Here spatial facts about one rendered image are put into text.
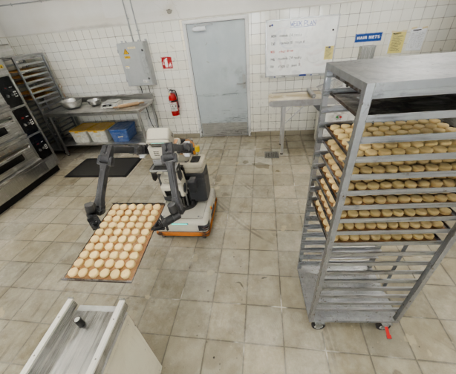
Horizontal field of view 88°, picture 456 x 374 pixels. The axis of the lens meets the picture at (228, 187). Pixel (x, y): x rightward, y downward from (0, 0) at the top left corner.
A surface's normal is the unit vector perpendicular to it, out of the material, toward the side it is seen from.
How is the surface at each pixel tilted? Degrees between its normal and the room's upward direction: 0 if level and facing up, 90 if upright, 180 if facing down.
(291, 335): 0
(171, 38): 90
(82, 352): 0
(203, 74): 90
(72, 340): 0
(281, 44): 90
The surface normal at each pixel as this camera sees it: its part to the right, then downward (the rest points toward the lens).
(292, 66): -0.12, 0.58
